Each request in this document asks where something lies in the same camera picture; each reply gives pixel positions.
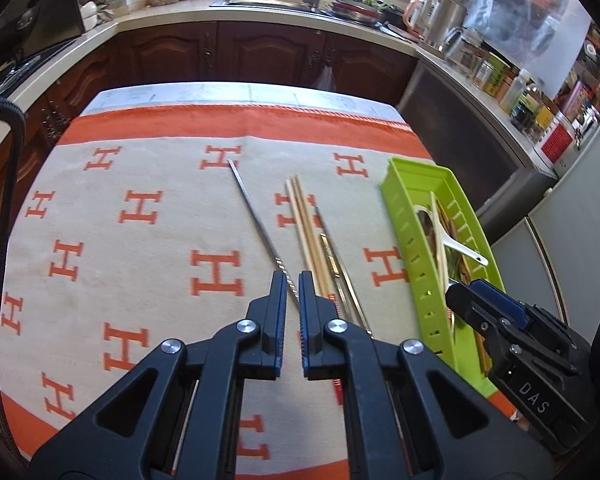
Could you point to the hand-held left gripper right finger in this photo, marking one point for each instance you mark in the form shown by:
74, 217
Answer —
306, 320

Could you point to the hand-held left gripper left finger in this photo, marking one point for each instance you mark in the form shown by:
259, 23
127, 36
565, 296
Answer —
280, 320

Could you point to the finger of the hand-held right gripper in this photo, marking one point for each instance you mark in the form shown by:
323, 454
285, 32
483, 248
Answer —
467, 310
500, 302

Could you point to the green plastic utensil tray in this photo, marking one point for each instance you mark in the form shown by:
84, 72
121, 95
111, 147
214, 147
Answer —
410, 270

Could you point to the silver metal chopstick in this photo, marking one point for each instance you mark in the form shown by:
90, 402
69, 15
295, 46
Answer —
260, 230
347, 290

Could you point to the metal spoon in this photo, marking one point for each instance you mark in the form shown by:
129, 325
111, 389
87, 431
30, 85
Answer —
426, 225

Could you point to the gold-toned metal chopstick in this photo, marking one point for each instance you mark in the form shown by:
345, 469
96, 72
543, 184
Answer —
330, 255

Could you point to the orange beige printed blanket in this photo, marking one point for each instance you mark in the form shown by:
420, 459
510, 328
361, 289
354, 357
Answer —
130, 270

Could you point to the red label box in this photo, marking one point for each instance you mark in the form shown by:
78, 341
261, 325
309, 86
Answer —
557, 142

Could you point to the dark glass bottle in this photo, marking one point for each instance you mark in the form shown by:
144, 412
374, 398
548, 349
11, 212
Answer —
526, 110

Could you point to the white plastic bottle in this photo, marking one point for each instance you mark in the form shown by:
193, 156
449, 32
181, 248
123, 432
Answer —
514, 92

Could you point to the yellow green tin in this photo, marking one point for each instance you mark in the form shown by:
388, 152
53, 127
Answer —
491, 75

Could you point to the glass jar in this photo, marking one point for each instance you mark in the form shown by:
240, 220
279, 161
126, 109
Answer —
464, 52

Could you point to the electric kettle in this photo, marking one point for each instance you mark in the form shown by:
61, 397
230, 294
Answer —
437, 15

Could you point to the metal basin of greens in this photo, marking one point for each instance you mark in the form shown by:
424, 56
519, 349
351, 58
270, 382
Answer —
362, 7

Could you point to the kitchen sink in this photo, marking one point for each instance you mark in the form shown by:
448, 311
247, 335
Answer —
265, 2

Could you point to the beige kitchen countertop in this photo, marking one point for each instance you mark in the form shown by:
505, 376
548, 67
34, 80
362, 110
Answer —
180, 10

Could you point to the black kitchen appliance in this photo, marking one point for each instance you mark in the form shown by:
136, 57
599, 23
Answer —
25, 10

